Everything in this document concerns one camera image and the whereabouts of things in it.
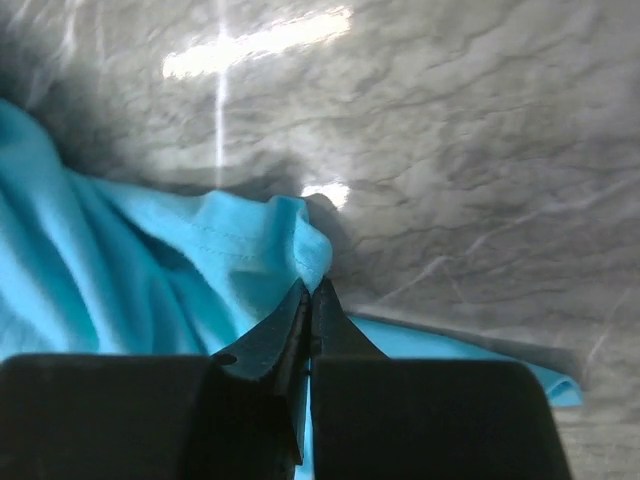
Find turquoise t shirt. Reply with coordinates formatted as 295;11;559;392
1;103;576;479

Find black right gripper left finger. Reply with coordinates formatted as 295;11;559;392
211;282;310;465

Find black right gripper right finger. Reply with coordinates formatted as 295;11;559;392
310;277;387;359

